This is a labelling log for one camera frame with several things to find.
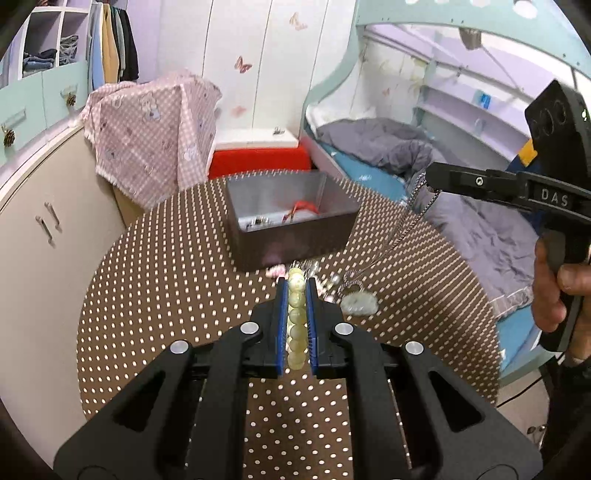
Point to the dark metal jewelry box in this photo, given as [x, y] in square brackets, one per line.
[280, 217]

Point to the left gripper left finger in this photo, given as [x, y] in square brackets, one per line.
[183, 415]

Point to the blue bed sheet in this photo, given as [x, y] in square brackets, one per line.
[390, 186]

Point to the teal drawer unit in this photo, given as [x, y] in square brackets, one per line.
[37, 103]

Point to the grey duvet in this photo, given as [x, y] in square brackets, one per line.
[497, 242]

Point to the red storage bench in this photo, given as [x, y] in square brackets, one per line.
[250, 150]

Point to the pink checkered cover cloth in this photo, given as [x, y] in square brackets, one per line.
[155, 139]

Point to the brown polka dot tablecloth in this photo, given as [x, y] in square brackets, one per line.
[170, 276]

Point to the red string jewelry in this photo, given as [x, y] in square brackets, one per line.
[300, 206]

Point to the white wardrobe with butterflies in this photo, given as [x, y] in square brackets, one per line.
[264, 56]

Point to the pink charm keychain cluster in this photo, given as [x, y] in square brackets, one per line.
[327, 283]

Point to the person's right hand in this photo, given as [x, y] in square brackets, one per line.
[572, 279]

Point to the lilac open shelf unit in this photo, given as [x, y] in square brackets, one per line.
[55, 34]

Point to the beige cabinet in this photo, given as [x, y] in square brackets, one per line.
[58, 219]

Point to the hanging clothes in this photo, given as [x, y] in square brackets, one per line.
[111, 51]

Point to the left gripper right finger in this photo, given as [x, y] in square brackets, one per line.
[411, 416]

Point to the teal bunk bed frame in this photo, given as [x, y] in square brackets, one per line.
[506, 50]

